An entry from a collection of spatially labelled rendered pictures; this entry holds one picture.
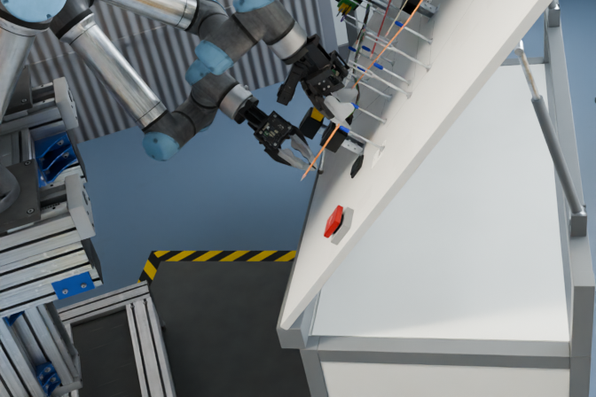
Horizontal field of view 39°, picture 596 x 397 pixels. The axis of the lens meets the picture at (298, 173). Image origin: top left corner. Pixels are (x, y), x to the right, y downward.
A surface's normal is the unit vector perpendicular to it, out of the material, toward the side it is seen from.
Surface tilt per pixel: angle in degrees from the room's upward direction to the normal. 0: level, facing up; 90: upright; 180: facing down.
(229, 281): 0
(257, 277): 0
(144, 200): 0
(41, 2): 84
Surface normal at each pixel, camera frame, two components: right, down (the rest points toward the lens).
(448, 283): -0.17, -0.79
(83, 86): 0.29, 0.54
